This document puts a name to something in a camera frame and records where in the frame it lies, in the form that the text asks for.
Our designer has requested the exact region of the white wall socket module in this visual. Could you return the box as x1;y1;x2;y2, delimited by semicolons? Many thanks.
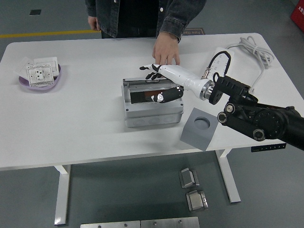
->
26;64;54;86

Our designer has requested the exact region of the person's right hand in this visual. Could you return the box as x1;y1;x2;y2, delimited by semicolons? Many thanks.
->
87;15;101;31

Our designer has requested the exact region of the white switch panel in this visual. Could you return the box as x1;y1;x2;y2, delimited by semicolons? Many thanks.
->
33;56;59;76

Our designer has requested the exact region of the white power cord with plug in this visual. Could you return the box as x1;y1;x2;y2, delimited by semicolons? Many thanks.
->
225;36;275;94

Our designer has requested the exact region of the thin white plastic card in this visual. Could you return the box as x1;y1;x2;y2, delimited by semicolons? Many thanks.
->
13;56;35;78

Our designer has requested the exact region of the grey junction box hinged lid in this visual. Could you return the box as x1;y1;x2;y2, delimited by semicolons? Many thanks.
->
121;77;185;129

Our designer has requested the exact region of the person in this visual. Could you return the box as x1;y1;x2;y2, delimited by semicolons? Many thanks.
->
95;0;171;39

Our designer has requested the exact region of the white table leg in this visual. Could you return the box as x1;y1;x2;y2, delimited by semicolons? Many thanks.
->
53;164;72;226
215;149;242;204

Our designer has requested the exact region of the grey cube with round hole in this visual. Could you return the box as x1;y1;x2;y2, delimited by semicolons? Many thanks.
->
180;107;219;152

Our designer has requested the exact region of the person's left hand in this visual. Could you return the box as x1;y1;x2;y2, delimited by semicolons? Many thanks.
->
152;31;181;66

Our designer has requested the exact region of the purple shallow bowl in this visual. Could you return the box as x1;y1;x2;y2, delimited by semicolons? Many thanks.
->
18;63;62;92

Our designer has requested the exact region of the small metal block fixture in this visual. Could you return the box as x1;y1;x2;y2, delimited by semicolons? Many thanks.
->
178;167;200;190
185;189;209;212

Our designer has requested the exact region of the black table control panel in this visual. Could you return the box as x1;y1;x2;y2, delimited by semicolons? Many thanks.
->
251;143;287;152

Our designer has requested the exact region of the white power strip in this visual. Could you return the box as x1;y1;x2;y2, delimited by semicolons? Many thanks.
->
204;47;236;80

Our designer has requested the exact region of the grey metal plate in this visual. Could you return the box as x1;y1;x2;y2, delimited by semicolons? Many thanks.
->
80;220;141;228
140;216;200;228

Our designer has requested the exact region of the red container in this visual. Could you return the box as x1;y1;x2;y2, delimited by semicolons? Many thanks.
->
290;0;304;30

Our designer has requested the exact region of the dark floor sign with lettering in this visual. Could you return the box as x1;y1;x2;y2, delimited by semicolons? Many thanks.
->
184;28;205;36

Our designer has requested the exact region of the robot right hand white shell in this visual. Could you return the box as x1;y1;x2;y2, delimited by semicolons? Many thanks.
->
139;63;210;104

